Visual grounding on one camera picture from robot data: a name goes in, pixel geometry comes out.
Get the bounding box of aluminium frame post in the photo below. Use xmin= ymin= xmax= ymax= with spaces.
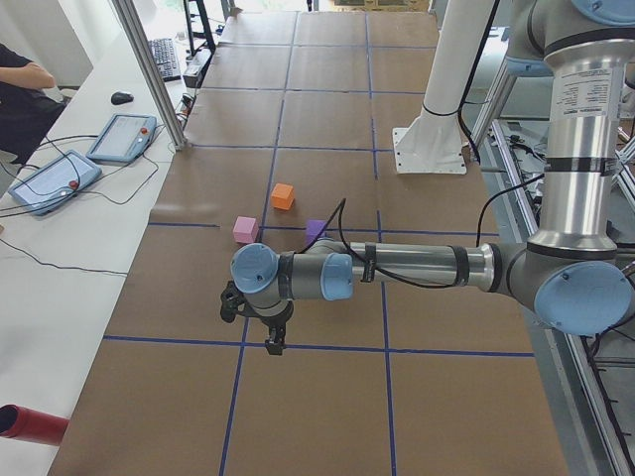
xmin=112 ymin=0 xmax=187 ymax=151

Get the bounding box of purple foam cube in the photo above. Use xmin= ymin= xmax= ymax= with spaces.
xmin=305 ymin=219 xmax=326 ymax=246

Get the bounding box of black keyboard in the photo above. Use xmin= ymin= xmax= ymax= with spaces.
xmin=148 ymin=38 xmax=181 ymax=81

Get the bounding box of seated person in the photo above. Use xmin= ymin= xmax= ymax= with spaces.
xmin=1 ymin=45 xmax=64 ymax=165

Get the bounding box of near blue teach pendant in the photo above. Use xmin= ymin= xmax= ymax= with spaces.
xmin=9 ymin=150 xmax=102 ymax=215

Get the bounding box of blue teach pendant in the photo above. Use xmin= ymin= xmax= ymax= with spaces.
xmin=9 ymin=150 xmax=102 ymax=215
xmin=86 ymin=114 xmax=158 ymax=164

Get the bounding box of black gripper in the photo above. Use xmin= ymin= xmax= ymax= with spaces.
xmin=254 ymin=302 xmax=294 ymax=356

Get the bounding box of orange foam cube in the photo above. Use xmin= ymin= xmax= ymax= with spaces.
xmin=270 ymin=182 xmax=295 ymax=211

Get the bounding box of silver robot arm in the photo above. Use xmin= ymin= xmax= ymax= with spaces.
xmin=220 ymin=1 xmax=634 ymax=355

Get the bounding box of red cylinder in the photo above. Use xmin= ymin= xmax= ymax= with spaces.
xmin=1 ymin=405 xmax=69 ymax=446

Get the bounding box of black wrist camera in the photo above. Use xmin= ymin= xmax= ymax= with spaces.
xmin=220 ymin=281 xmax=248 ymax=323

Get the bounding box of pink foam cube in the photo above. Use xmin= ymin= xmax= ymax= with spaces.
xmin=232 ymin=216 xmax=259 ymax=244

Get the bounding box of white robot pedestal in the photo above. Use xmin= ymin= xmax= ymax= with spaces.
xmin=393 ymin=0 xmax=498 ymax=175

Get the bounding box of black computer mouse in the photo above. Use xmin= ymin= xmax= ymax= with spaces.
xmin=110 ymin=91 xmax=134 ymax=105

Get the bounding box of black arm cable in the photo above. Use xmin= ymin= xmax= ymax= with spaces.
xmin=317 ymin=197 xmax=547 ymax=290

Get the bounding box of far blue teach pendant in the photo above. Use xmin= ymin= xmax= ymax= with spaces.
xmin=86 ymin=114 xmax=158 ymax=164

